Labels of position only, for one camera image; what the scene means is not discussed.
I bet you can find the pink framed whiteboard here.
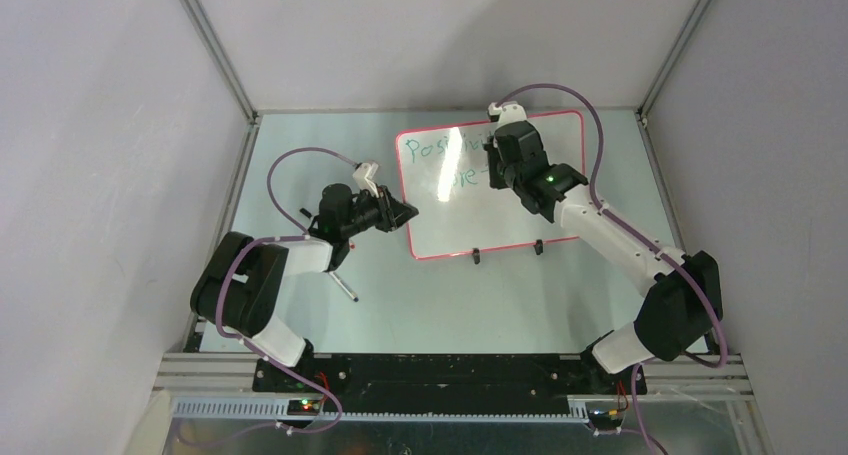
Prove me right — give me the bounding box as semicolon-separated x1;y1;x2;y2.
395;121;576;260

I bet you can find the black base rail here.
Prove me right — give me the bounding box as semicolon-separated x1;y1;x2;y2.
252;353;647;416

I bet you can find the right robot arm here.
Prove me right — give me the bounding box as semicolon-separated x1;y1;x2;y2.
484;120;723;393

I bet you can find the blue whiteboard marker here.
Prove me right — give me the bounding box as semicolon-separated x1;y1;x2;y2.
329;272;359;303

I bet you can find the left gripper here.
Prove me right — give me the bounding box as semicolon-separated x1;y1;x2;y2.
341;183;417;238

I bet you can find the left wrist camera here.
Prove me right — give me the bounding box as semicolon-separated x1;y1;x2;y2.
352;161;380;197

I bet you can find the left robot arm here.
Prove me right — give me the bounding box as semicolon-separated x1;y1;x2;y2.
190;184;419;392

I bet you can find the aluminium frame front rail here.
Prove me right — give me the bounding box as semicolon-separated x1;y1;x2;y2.
153;352;753;424

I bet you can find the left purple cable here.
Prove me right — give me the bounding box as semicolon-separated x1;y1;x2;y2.
173;148;362;443

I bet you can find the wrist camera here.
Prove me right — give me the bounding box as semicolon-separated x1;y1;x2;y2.
487;101;527;128
352;161;380;197

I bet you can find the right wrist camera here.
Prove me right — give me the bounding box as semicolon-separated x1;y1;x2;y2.
487;101;527;128

